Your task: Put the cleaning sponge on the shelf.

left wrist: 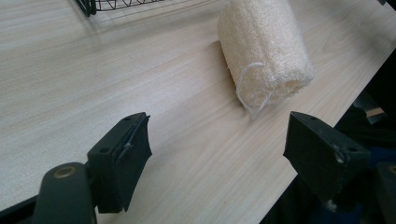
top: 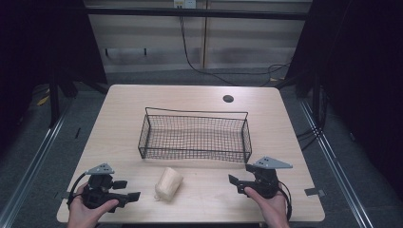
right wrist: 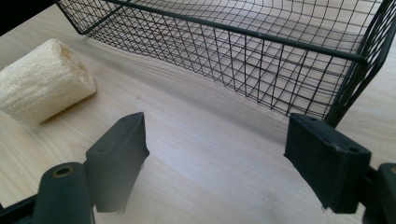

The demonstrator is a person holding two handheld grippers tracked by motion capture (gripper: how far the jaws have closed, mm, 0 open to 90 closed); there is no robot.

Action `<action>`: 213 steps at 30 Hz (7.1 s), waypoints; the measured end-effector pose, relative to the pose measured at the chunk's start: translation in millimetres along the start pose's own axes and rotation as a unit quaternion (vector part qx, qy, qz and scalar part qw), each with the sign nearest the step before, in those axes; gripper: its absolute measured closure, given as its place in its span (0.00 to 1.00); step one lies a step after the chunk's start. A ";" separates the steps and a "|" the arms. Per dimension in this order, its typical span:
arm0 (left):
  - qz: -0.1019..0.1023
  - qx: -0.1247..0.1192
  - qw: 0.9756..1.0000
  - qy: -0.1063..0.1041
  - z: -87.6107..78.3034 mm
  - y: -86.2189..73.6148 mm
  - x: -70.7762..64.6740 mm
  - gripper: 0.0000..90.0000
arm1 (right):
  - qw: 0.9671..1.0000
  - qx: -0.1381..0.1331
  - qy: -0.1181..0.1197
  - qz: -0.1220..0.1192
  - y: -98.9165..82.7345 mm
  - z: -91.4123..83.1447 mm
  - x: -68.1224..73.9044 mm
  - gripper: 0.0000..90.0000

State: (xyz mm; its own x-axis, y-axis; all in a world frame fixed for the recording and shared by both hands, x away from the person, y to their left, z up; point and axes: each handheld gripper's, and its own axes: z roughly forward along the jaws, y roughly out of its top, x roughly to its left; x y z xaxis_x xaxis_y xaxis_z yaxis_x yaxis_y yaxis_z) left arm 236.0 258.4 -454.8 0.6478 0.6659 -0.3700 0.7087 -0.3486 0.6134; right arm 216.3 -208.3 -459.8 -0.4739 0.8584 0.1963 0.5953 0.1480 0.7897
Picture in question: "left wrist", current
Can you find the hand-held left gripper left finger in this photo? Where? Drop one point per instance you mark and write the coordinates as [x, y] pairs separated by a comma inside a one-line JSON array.
[[118, 161]]

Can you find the beige loofah sponge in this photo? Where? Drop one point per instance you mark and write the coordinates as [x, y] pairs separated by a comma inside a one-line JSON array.
[[264, 53]]

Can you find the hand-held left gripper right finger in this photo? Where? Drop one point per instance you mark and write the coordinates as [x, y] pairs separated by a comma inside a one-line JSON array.
[[320, 155]]

